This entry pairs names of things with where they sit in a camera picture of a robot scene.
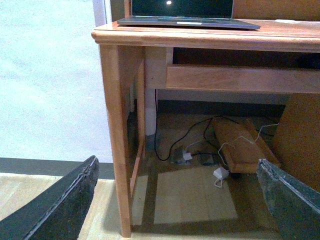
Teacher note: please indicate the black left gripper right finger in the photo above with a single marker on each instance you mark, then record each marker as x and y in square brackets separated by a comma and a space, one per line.
[294, 206]

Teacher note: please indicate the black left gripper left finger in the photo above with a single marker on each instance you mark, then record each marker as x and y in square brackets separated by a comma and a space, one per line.
[59, 212]

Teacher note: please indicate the wooden rolling stand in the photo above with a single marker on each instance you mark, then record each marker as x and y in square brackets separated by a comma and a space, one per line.
[241, 145]

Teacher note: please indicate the white power adapter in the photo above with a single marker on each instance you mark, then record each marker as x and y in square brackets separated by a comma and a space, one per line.
[221, 174]

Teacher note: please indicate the wooden keyboard tray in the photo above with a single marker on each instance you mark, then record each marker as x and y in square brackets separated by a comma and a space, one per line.
[242, 79]

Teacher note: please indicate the grey open laptop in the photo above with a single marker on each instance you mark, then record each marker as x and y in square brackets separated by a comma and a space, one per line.
[185, 13]

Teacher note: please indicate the white wall plug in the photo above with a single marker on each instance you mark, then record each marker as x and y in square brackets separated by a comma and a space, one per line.
[187, 156]

